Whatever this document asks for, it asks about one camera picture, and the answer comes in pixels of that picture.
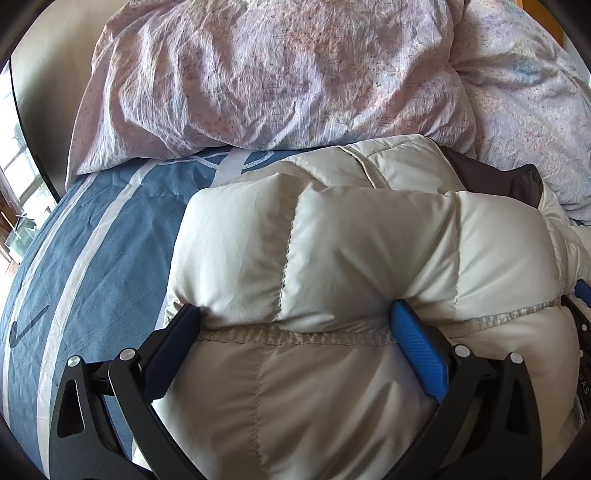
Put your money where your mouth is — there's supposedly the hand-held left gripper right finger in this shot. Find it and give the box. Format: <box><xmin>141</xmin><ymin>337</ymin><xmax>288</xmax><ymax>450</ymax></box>
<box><xmin>389</xmin><ymin>298</ymin><xmax>544</xmax><ymax>480</ymax></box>

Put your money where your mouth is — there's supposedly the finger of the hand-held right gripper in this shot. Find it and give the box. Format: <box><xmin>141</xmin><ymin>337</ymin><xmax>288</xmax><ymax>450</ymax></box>
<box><xmin>561</xmin><ymin>279</ymin><xmax>591</xmax><ymax>326</ymax></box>

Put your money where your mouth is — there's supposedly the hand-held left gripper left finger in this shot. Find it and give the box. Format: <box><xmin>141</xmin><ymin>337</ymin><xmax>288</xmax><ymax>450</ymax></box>
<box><xmin>48</xmin><ymin>302</ymin><xmax>204</xmax><ymax>480</ymax></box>

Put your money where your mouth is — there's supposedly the white puffer jacket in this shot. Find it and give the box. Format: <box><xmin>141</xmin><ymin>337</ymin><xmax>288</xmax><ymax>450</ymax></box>
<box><xmin>131</xmin><ymin>134</ymin><xmax>591</xmax><ymax>480</ymax></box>

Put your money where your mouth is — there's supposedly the blue white-striped bed sheet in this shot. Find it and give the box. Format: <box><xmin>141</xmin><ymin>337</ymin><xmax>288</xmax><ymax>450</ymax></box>
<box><xmin>0</xmin><ymin>147</ymin><xmax>296</xmax><ymax>480</ymax></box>

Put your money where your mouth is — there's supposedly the pale floral pillow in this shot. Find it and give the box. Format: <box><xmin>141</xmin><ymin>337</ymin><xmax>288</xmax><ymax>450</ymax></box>
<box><xmin>450</xmin><ymin>0</ymin><xmax>591</xmax><ymax>222</ymax></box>

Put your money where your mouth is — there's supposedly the window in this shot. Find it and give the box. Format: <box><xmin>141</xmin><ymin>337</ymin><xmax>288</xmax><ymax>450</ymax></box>
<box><xmin>0</xmin><ymin>60</ymin><xmax>52</xmax><ymax>266</ymax></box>

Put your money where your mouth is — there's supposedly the wooden headboard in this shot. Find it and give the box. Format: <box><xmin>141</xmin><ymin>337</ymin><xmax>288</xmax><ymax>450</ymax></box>
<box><xmin>522</xmin><ymin>0</ymin><xmax>571</xmax><ymax>49</ymax></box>

